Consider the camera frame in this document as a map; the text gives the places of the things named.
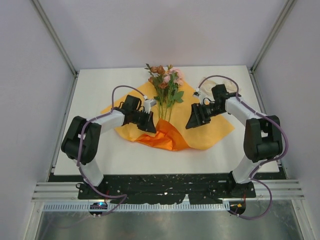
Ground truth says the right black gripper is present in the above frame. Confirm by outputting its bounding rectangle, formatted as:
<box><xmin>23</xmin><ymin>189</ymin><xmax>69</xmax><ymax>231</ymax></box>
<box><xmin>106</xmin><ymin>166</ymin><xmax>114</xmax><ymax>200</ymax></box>
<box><xmin>185</xmin><ymin>102</ymin><xmax>225</xmax><ymax>130</ymax></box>

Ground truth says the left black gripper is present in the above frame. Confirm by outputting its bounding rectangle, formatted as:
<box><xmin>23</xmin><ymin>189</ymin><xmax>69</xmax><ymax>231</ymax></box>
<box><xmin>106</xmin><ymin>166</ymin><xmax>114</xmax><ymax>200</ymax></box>
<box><xmin>131</xmin><ymin>109</ymin><xmax>157</xmax><ymax>133</ymax></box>

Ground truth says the orange wrapping paper sheet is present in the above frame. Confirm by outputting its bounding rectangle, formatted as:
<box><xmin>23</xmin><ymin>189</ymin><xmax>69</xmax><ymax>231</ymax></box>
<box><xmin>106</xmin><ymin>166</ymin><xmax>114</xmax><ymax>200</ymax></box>
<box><xmin>114</xmin><ymin>82</ymin><xmax>235</xmax><ymax>151</ymax></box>

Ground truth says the fake flower bouquet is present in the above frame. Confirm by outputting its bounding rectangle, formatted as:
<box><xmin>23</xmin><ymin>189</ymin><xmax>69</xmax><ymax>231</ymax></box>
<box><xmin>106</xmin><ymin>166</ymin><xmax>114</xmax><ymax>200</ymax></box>
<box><xmin>144</xmin><ymin>63</ymin><xmax>185</xmax><ymax>122</ymax></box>

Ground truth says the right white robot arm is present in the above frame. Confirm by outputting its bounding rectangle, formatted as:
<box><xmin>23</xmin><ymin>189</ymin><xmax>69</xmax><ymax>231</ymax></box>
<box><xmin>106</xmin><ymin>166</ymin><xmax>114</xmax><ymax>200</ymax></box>
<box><xmin>185</xmin><ymin>84</ymin><xmax>283</xmax><ymax>197</ymax></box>

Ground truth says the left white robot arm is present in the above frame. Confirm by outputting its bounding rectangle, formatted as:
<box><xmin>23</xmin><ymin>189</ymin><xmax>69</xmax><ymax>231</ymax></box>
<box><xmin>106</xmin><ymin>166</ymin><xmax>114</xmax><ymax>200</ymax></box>
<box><xmin>61</xmin><ymin>95</ymin><xmax>157</xmax><ymax>199</ymax></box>

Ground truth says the cream ribbon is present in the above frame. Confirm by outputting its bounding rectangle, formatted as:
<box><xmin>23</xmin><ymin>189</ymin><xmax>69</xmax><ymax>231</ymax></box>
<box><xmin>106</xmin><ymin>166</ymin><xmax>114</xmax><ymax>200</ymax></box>
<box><xmin>199</xmin><ymin>77</ymin><xmax>237</xmax><ymax>97</ymax></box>

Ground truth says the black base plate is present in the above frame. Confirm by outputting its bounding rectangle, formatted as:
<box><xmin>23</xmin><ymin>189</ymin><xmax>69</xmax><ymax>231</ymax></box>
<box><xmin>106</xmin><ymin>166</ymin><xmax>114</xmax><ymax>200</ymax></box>
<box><xmin>48</xmin><ymin>172</ymin><xmax>288</xmax><ymax>205</ymax></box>

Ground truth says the aluminium frame rail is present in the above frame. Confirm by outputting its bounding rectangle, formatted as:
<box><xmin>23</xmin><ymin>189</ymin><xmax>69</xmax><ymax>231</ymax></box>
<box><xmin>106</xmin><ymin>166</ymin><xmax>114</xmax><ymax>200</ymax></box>
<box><xmin>31</xmin><ymin>179</ymin><xmax>305</xmax><ymax>202</ymax></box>

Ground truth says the white slotted cable duct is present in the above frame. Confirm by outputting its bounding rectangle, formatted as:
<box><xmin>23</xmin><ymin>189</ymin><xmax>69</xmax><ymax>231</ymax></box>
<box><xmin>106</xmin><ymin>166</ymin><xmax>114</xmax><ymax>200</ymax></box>
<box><xmin>42</xmin><ymin>201</ymin><xmax>230</xmax><ymax>212</ymax></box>

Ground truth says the right aluminium corner post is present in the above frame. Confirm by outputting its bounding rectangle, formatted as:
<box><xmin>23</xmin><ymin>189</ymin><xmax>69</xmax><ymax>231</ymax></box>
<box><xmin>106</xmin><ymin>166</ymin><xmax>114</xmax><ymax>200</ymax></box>
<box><xmin>248</xmin><ymin>0</ymin><xmax>298</xmax><ymax>75</ymax></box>

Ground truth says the aluminium corner post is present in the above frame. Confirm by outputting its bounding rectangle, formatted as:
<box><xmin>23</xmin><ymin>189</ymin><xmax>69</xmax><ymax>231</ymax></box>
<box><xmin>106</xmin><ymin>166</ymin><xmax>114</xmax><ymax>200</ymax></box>
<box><xmin>29</xmin><ymin>0</ymin><xmax>79</xmax><ymax>77</ymax></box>
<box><xmin>248</xmin><ymin>0</ymin><xmax>298</xmax><ymax>75</ymax></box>

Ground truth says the left aluminium corner post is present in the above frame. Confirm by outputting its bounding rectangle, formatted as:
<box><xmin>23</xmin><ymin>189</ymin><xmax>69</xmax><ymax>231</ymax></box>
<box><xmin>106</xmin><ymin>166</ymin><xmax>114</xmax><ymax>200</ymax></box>
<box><xmin>29</xmin><ymin>0</ymin><xmax>79</xmax><ymax>77</ymax></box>

